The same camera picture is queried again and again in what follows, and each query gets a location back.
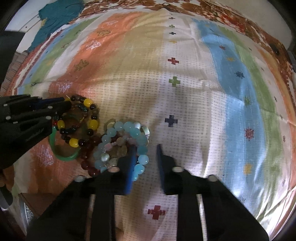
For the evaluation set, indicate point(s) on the green jade bangle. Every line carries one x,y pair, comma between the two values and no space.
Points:
53,147

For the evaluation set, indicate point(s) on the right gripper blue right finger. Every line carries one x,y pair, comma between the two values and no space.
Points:
165,165

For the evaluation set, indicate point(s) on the colourful striped bed cover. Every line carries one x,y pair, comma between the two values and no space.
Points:
217,96

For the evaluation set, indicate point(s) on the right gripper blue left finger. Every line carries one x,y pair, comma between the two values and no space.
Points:
130,162

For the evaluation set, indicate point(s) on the teal cloth garment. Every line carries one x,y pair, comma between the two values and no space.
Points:
54,16

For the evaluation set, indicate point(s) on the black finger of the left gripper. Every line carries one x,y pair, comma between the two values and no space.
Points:
38,110
26,101

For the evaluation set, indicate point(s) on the brown cardboard box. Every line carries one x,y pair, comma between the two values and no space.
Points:
37,203

